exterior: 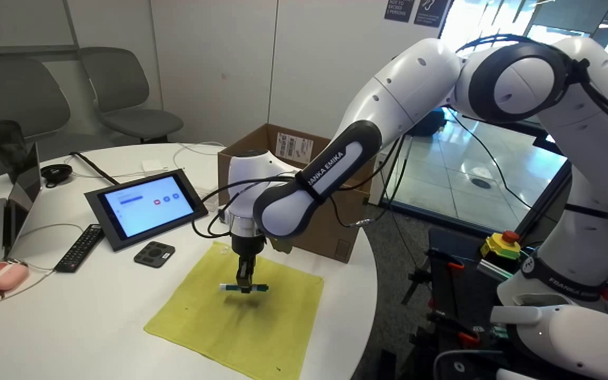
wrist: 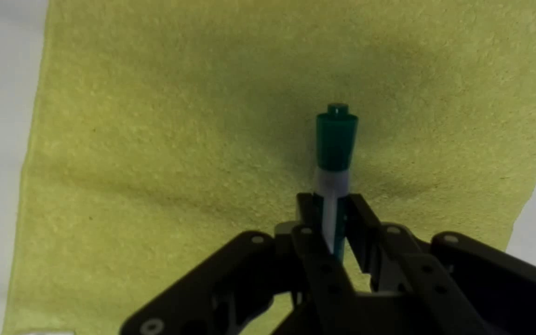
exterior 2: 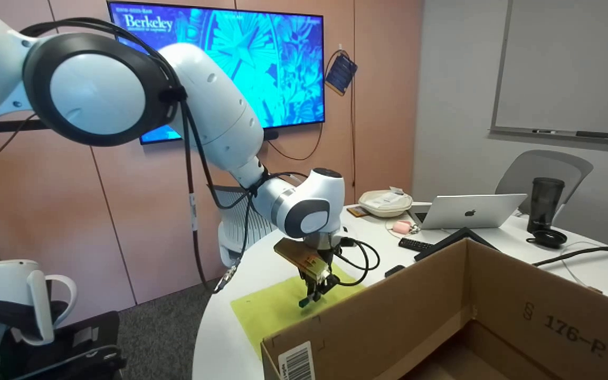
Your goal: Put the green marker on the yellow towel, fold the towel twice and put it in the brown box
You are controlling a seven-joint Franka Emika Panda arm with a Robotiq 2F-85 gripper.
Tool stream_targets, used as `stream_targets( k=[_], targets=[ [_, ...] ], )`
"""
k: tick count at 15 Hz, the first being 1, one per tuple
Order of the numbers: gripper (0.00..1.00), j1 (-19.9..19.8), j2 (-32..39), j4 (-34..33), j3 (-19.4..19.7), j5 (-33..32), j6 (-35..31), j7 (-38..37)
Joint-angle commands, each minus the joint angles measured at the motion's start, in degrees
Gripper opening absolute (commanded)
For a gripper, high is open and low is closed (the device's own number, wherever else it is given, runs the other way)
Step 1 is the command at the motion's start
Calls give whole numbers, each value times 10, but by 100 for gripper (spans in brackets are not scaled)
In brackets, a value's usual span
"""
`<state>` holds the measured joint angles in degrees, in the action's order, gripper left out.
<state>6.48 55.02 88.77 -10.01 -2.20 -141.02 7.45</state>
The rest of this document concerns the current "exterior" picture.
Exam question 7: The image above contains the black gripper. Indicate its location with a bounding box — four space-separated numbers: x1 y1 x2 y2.
228 232 268 293

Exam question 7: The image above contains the yellow towel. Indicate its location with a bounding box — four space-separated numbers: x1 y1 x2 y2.
142 241 328 380

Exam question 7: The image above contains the brown cardboard box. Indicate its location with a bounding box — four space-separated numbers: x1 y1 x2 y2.
216 123 377 265

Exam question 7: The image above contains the black smartphone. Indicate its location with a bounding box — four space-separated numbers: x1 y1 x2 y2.
131 238 178 270

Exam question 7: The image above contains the black tablet with lit screen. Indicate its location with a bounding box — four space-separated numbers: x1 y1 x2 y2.
83 166 208 253

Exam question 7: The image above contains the black remote control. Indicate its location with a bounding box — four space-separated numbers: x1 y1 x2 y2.
51 222 105 275

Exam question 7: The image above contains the gray office chair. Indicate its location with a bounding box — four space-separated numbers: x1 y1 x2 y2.
0 56 84 185
76 47 186 146

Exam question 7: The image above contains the small black round object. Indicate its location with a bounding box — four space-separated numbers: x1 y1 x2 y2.
37 162 74 191

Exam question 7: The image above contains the pink computer mouse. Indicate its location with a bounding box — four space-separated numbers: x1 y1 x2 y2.
0 259 31 295

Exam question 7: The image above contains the red yellow emergency stop button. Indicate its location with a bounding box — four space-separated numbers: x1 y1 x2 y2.
480 229 525 265

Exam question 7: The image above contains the dark tumbler cup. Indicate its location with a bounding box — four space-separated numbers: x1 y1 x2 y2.
0 118 39 185

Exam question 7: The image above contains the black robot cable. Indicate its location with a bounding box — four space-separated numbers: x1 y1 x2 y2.
190 136 407 241

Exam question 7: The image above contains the black table cable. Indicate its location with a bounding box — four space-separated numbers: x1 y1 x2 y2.
70 149 120 187

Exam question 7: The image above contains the dark wall poster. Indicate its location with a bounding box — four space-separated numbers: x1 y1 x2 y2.
411 0 453 32
381 0 416 26

